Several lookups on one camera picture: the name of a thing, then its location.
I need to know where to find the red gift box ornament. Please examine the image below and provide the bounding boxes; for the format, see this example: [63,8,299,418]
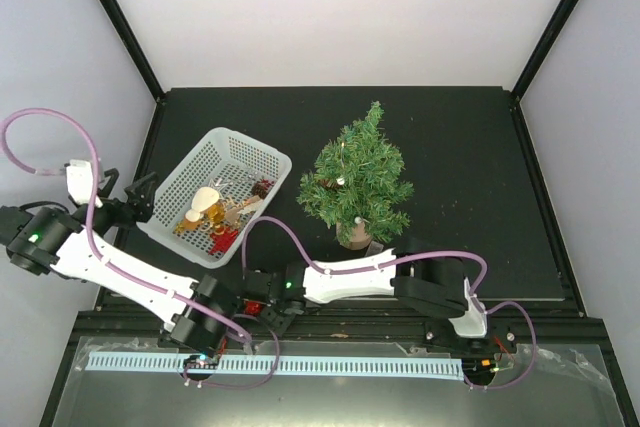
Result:
[244,301,265,317]

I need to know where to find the gold gift box ornament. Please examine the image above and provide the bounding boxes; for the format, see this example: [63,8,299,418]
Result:
[206,203,226,224]

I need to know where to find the white perforated plastic basket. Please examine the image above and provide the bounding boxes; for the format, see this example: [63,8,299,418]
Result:
[139,128,292,269]

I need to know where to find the brown pine cone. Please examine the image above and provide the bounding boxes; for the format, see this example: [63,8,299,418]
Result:
[319,179,338,190]

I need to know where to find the white bead light string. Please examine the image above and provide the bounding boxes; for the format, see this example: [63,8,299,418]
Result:
[329,144,371,226]

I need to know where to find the small green christmas tree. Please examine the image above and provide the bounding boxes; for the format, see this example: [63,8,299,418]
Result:
[297,101,414,250]

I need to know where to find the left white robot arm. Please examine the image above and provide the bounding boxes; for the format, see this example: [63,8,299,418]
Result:
[1,169,251,357]

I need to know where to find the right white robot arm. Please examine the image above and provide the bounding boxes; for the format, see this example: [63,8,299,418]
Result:
[243,241,491,350]

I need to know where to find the clear battery box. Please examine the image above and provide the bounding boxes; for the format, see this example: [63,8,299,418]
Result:
[366,241,384,256]

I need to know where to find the dark pine cone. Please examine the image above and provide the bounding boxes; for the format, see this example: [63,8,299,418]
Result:
[251,179,272,199]

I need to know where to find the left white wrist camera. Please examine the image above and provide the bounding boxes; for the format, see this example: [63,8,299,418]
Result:
[65,159,93,206]

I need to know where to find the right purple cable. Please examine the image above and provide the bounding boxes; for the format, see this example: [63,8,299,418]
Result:
[241,215,539,391]

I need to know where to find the white slotted cable duct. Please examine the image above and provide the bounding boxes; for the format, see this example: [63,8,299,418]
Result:
[85,352,464,381]

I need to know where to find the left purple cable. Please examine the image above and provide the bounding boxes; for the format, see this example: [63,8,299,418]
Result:
[1,107,254,346]

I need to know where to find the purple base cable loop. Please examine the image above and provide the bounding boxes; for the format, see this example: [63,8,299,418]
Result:
[179,314,281,391]

